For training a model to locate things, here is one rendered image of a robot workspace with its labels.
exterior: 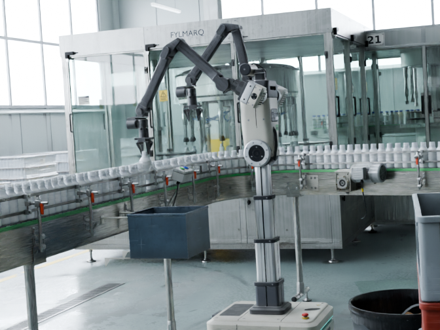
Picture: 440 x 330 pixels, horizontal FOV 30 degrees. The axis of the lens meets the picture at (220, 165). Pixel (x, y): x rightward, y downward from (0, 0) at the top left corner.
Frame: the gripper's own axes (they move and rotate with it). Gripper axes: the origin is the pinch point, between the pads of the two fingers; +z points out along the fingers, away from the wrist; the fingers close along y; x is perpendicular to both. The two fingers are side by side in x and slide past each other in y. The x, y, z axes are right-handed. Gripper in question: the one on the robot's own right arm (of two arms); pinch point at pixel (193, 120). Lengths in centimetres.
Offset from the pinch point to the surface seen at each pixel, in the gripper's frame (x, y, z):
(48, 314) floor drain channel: -54, 149, 140
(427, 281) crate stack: 267, -165, 45
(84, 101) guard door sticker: -269, 223, -26
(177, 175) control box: 32.6, -0.1, 32.1
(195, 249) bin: 105, -38, 63
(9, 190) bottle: 182, 14, 25
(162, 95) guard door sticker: -269, 137, -26
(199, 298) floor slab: -115, 50, 140
